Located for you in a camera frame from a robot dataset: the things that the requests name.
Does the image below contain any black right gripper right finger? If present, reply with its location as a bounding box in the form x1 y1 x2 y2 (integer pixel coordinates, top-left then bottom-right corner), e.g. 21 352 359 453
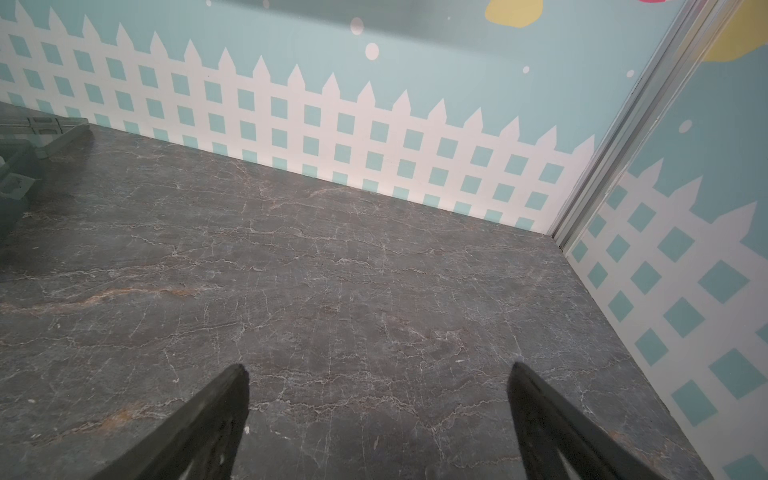
506 362 661 479

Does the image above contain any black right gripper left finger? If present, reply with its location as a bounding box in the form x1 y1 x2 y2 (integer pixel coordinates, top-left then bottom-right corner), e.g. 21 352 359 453
93 364 249 479

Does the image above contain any dark green compartment organizer box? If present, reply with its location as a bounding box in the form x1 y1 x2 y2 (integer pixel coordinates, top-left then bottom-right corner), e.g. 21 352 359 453
1 103 90 241

